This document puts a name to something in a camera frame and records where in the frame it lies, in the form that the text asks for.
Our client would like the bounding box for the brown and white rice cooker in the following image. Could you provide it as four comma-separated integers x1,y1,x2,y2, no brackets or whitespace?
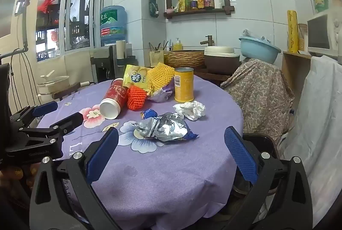
204,45,240,75

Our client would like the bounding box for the red canister with white lid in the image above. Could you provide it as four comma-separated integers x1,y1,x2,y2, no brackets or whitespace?
99,78,129,120

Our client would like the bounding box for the beige chopstick holder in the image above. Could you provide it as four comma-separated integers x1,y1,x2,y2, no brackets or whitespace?
150,51,164,68

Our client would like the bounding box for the floral patterned cloth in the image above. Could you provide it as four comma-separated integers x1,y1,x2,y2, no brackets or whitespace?
220,58,294,139

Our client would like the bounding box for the white paper roll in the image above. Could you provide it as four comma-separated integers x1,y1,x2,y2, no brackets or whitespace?
116,41,125,59

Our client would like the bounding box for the sliding glass window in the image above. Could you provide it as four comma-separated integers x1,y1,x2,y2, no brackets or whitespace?
36,0,103,62

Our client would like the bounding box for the yellow foam fruit net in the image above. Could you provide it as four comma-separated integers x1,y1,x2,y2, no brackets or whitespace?
146,62,175,93

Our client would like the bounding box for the small blue wrapper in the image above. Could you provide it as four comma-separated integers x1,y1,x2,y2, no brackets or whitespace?
140,108,158,120

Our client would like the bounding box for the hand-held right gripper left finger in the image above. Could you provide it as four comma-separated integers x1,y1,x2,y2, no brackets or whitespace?
29,127,123,230

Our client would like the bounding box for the dark wooden chair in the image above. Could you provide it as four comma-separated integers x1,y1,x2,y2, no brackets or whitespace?
52,82,82,101

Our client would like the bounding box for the white microwave oven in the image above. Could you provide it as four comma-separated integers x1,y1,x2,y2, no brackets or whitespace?
307,10,342,58

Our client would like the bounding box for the blue water jug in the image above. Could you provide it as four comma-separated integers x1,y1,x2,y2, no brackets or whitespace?
100,5,127,45

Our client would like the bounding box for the silver snack bag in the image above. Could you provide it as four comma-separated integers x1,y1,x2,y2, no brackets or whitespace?
132,112,199,142

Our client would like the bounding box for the white cover cloth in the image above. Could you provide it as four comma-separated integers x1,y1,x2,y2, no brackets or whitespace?
283,55,342,220

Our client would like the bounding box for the dark wooden counter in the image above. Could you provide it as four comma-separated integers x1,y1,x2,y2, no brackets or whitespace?
194,67,230,86

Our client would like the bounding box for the glass jar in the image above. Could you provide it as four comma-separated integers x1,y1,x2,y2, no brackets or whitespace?
298,24,308,52

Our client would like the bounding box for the white tissue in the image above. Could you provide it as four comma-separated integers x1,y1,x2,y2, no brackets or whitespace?
173,101,207,121

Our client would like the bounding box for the yellow plastic wrap roll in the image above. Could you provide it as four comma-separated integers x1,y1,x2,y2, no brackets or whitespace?
287,10,299,53

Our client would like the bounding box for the orange foam fruit net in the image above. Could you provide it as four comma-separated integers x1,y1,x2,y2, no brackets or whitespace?
126,86,148,111

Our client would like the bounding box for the water dispenser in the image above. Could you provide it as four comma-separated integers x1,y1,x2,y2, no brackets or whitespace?
89,44,118,83

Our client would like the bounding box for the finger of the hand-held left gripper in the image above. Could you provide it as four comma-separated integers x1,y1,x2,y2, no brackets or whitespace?
19,112,84,141
10,101,59,127

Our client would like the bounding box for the yellow snack packet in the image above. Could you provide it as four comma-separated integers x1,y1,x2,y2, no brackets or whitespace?
123,64,155,97

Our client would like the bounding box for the light wooden cabinet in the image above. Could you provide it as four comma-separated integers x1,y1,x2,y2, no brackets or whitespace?
282,51,313,113

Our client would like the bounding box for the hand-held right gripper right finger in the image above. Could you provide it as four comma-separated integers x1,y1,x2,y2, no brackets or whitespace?
224,126,313,230

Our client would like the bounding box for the light blue plastic basin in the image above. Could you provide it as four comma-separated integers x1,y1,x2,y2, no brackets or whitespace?
239,36,282,65

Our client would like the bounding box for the purple plastic bag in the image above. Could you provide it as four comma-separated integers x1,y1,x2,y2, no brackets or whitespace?
146,84,175,102

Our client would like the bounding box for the black trash bin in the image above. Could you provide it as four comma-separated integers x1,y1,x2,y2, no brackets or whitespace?
232,133,281,198

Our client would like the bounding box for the purple floral tablecloth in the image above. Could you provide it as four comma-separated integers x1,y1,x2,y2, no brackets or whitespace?
36,73,245,230

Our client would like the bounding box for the bunch of dark chopsticks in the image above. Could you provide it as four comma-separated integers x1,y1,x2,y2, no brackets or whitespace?
149,41,169,52

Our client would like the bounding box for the yellow tin can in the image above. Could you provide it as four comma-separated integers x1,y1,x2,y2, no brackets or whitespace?
174,67,195,103

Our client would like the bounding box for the amber jar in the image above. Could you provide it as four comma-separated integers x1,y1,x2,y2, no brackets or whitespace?
330,0,342,14

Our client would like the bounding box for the beige pot with lid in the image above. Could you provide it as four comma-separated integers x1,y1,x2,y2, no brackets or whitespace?
37,71,70,95

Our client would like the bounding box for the person's left hand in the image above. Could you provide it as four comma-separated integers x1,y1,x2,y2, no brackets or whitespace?
0,164,38,188

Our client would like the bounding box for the green wall packet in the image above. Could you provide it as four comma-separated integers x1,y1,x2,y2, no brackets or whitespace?
149,0,159,17

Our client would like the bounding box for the woven pattern wash basin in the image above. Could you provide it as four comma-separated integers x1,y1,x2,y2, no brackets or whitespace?
167,50,206,68

